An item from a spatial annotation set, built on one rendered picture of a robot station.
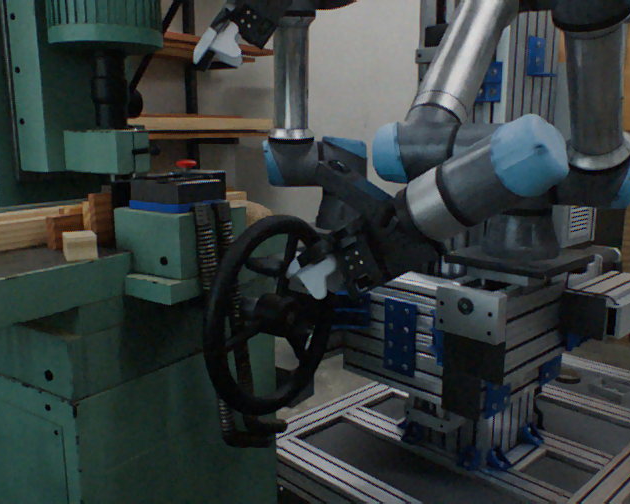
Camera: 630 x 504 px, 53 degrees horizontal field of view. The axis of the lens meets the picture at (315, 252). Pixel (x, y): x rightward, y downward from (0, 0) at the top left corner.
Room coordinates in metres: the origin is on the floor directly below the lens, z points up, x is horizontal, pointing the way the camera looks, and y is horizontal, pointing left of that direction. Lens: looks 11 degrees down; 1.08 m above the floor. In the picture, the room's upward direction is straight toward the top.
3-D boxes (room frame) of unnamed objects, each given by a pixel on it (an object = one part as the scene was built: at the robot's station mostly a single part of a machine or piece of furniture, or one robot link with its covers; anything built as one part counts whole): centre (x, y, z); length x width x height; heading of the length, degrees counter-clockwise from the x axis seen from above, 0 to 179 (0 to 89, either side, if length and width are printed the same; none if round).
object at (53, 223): (1.00, 0.32, 0.92); 0.23 x 0.02 x 0.05; 146
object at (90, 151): (1.08, 0.35, 1.03); 0.14 x 0.07 x 0.09; 56
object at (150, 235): (0.92, 0.20, 0.92); 0.15 x 0.13 x 0.09; 146
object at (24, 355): (1.13, 0.44, 0.76); 0.57 x 0.45 x 0.09; 56
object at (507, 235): (1.28, -0.42, 0.87); 0.15 x 0.15 x 0.10
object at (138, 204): (0.93, 0.19, 0.99); 0.13 x 0.11 x 0.06; 146
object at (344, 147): (1.63, -0.07, 0.98); 0.13 x 0.12 x 0.14; 95
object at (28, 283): (0.97, 0.27, 0.87); 0.61 x 0.30 x 0.06; 146
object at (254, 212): (1.19, 0.14, 0.92); 0.14 x 0.09 x 0.04; 56
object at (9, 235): (1.10, 0.31, 0.92); 0.55 x 0.02 x 0.04; 146
